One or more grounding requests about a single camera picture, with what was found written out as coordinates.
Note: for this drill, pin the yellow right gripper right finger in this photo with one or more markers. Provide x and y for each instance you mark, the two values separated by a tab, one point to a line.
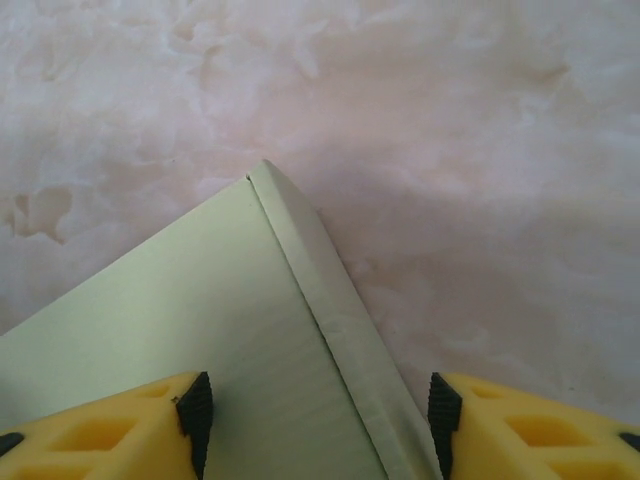
540	440

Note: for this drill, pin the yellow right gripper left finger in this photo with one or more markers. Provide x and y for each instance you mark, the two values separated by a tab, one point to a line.
100	440

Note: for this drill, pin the green paper box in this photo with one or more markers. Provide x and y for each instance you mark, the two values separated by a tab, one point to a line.
225	325

